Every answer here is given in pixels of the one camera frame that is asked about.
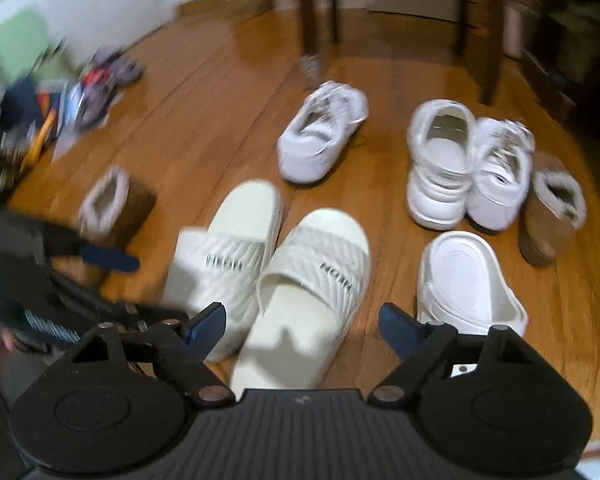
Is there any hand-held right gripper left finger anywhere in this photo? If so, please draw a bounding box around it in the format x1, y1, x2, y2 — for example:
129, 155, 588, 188
72, 302, 236, 406

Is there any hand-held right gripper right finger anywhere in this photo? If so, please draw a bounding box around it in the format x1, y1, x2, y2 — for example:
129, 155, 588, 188
370, 302, 523, 408

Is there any cream ribbed slide sandal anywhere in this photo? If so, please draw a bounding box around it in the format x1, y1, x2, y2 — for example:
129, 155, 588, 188
161, 180, 285, 363
229, 208, 371, 396

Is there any dark wooden furniture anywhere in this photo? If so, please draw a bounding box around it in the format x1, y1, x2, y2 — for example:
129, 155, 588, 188
522, 0, 600, 146

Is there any green board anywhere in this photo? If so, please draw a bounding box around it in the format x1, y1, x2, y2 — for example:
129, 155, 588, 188
0, 10, 56, 83

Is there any dark wooden chair leg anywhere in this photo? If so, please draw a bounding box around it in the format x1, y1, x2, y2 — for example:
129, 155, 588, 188
452, 0, 473, 56
480, 0, 512, 107
325, 0, 342, 45

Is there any white clog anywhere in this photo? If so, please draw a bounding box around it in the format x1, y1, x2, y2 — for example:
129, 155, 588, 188
417, 231, 529, 336
406, 100, 478, 226

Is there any white strap sneaker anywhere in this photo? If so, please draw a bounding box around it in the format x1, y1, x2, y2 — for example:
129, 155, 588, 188
276, 80, 370, 184
466, 117, 536, 233

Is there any wooden chair leg wrapped foot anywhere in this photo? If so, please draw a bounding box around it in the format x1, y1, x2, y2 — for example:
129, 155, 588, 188
297, 0, 331, 83

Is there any pile of mixed clutter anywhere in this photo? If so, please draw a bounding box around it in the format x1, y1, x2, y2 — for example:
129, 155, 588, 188
0, 47, 146, 193

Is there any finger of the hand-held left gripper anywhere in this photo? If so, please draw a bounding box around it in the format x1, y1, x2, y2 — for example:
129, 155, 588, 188
112, 302, 191, 332
50, 230, 142, 275

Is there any brown fur-lined slipper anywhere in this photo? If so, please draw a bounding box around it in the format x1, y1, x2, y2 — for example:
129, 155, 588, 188
518, 151, 588, 267
77, 166, 158, 291

